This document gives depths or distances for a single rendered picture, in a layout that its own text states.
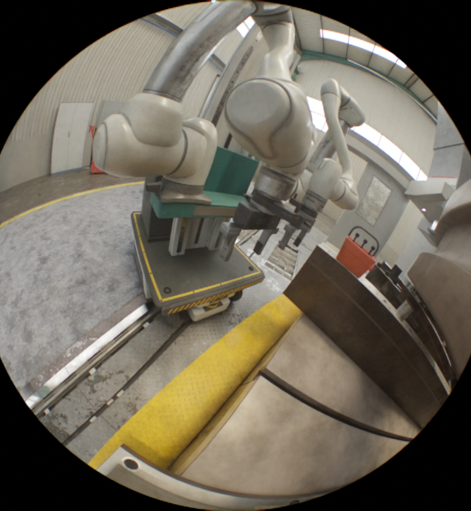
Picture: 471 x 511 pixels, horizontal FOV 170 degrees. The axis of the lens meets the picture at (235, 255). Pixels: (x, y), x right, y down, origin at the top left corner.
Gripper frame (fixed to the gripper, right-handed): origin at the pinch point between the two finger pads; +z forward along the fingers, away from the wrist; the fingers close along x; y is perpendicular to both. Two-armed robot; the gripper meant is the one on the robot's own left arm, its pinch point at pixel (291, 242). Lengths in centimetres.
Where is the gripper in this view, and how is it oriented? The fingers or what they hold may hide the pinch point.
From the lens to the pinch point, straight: 68.1
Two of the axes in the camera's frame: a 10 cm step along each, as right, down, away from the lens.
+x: 7.4, -1.3, 6.6
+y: 5.8, 6.2, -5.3
